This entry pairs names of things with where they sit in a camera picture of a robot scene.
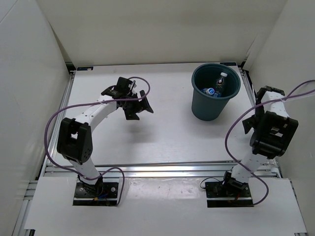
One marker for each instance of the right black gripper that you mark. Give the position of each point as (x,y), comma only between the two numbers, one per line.
(249,123)

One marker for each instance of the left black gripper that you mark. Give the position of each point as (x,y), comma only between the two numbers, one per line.
(140,105)

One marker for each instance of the clear bottle blue label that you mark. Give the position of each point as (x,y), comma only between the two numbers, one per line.
(220,85)

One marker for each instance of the crushed bottle blue label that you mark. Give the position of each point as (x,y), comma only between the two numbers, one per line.
(208,91)

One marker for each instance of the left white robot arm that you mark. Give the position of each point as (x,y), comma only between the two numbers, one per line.
(75,135)

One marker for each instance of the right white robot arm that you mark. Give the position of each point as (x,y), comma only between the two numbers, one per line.
(273,130)

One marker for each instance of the dark teal plastic bin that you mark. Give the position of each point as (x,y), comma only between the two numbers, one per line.
(205,107)

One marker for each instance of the right blue sticker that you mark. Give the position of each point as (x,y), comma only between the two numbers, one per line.
(229,63)

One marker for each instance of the blue sticker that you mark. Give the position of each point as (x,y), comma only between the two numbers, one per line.
(229,63)
(85,68)

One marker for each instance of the left blue sticker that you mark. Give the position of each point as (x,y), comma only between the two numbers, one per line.
(85,68)

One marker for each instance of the aluminium front rail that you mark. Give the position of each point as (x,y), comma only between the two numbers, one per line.
(181,169)

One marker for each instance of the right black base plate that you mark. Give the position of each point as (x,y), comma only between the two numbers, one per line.
(220,196)

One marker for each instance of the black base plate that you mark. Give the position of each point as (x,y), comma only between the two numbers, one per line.
(104,195)
(220,196)

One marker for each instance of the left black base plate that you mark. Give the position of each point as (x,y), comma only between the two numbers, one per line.
(104,195)

